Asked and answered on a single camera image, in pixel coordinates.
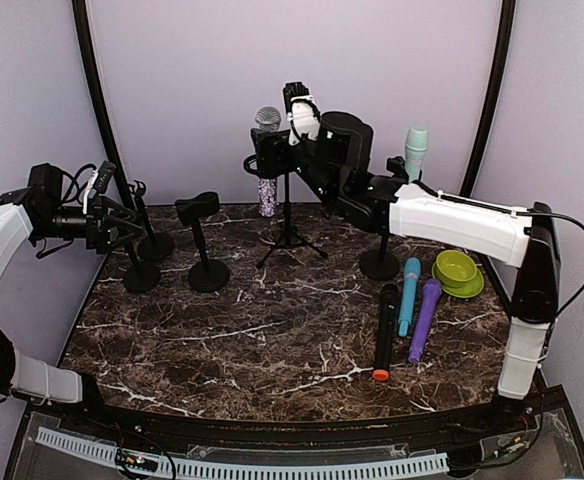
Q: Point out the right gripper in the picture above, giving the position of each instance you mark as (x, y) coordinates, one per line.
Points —
(270, 145)

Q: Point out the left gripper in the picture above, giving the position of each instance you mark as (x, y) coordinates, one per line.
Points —
(97, 238)

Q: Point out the black tripod shock-mount stand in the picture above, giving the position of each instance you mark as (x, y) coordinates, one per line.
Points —
(290, 238)

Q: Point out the silver glitter microphone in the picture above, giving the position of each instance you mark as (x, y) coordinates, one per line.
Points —
(268, 195)

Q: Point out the black round-base stand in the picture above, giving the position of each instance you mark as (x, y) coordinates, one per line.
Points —
(379, 264)
(141, 276)
(155, 246)

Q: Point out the black round-base stand clamp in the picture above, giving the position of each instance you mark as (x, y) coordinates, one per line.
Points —
(207, 275)

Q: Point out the blue microphone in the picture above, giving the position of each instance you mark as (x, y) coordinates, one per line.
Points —
(411, 272)

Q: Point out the purple microphone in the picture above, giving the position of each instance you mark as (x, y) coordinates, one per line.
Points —
(431, 293)

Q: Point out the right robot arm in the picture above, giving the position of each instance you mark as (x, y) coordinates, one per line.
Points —
(330, 151)

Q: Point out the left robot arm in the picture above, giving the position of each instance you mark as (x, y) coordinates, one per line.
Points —
(42, 211)

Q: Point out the mint green microphone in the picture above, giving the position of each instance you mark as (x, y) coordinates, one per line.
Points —
(415, 150)

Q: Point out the lime green bowl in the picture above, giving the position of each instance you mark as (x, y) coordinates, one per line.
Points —
(458, 274)

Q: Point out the green circuit board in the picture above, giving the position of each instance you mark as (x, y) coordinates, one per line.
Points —
(129, 461)

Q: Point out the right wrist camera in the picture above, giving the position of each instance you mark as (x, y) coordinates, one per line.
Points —
(302, 113)

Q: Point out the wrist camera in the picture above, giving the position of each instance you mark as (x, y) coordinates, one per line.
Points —
(302, 113)
(97, 184)

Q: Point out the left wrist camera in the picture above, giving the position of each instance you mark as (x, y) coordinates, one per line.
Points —
(97, 184)

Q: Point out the left black frame post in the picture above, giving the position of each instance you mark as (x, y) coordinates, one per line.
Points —
(90, 67)

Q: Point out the black frame post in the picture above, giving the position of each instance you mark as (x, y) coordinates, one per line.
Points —
(492, 95)
(90, 67)

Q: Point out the right black frame post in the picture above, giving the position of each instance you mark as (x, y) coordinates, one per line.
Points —
(492, 95)

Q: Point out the white slotted cable duct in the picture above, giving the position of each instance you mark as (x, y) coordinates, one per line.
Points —
(217, 463)

